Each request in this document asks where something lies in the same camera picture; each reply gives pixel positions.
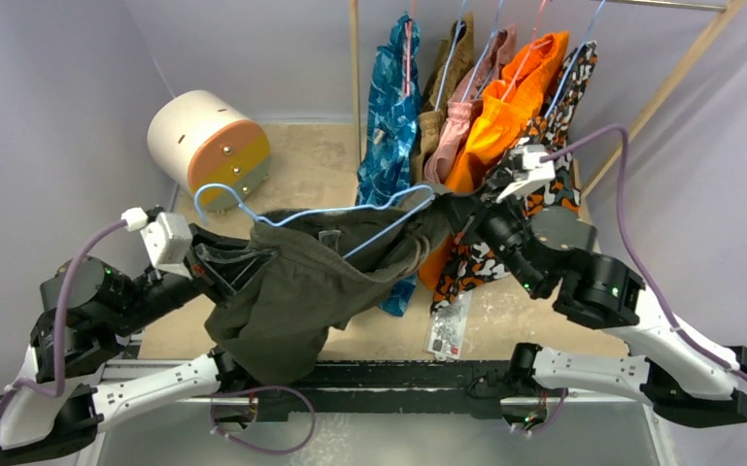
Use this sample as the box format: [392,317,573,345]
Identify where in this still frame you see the camouflage orange black shorts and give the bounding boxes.
[430,40,597,311]

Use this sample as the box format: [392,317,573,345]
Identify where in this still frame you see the white printed tag card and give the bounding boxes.
[425,291,472,361]

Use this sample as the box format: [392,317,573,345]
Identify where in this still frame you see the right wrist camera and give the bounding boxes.
[494,145,556,203]

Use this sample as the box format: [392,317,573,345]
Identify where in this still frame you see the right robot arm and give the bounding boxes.
[435,192,747,428]

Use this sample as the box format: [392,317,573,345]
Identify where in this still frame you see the light blue hanger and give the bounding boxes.
[192,183,437,259]

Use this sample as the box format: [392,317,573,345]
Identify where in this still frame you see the brown shorts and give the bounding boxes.
[410,12,475,183]

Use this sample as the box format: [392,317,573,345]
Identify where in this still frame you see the pink hanger of orange shorts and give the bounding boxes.
[501,0,548,102]

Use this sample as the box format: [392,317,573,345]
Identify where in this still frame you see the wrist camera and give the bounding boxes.
[120,207,193,279]
[494,145,556,203]

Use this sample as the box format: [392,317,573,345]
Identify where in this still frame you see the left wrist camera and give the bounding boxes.
[120,207,193,279]

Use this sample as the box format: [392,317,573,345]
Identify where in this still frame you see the round pastel drawer box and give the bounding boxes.
[147,89,270,199]

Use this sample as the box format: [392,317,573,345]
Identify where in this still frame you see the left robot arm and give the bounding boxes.
[0,220,275,465]

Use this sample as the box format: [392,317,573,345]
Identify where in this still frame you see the olive green shorts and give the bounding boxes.
[205,194,451,384]

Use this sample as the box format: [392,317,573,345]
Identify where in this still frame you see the blue hanger of brown shorts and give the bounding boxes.
[433,0,468,111]

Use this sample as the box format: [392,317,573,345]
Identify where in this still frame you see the wooden clothes rack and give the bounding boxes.
[348,0,746,195]

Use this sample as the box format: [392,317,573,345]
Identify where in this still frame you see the pink shorts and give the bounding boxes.
[422,24,517,183]

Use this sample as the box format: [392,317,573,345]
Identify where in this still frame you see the blue hanger of camouflage shorts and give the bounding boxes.
[544,0,607,118]

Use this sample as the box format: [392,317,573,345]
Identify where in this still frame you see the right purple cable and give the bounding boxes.
[508,123,747,439]

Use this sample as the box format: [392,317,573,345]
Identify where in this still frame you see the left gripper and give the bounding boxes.
[111,222,283,336]

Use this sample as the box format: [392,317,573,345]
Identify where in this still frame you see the blue patterned shorts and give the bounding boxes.
[355,14,425,317]

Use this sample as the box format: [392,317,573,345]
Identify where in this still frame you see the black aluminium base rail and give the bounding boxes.
[92,356,612,426]

